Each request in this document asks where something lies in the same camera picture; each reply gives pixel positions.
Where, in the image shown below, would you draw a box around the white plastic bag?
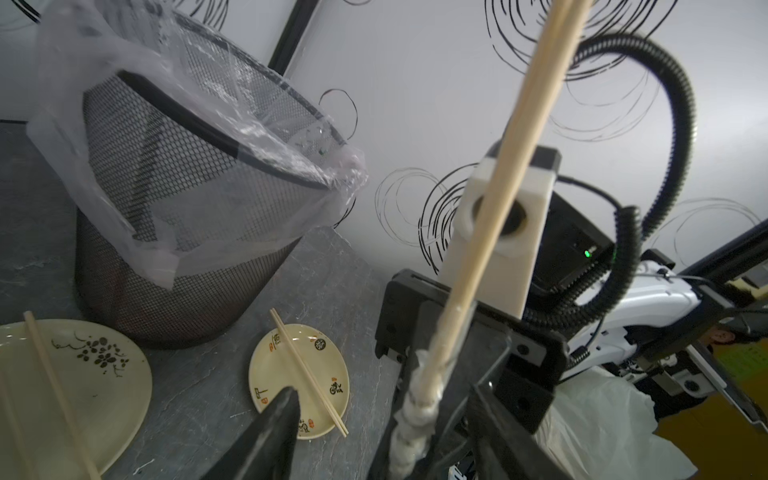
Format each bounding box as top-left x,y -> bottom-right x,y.
534,367 -> 698,479

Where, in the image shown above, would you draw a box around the clear plastic bin liner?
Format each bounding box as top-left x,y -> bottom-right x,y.
27,1 -> 368,289

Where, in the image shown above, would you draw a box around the chopsticks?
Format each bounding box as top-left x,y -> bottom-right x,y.
269,308 -> 349,438
1,310 -> 101,479
387,1 -> 591,479

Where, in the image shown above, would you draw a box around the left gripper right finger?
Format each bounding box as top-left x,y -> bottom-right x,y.
467,386 -> 569,480

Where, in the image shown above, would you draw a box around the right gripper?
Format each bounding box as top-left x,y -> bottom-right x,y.
375,269 -> 566,479

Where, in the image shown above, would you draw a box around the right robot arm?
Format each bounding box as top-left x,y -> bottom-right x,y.
413,224 -> 767,479

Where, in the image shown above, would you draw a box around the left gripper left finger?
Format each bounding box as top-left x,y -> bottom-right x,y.
202,387 -> 300,480

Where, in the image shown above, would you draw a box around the black corrugated cable right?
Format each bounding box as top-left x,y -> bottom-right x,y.
521,32 -> 697,331

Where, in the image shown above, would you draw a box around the cream plate with red marks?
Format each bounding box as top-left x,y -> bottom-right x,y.
248,324 -> 350,441

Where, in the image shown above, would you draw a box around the black mesh trash bin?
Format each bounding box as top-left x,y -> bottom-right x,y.
71,1 -> 367,348

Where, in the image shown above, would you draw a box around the cream plate with black patch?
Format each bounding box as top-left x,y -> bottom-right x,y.
1,319 -> 152,479

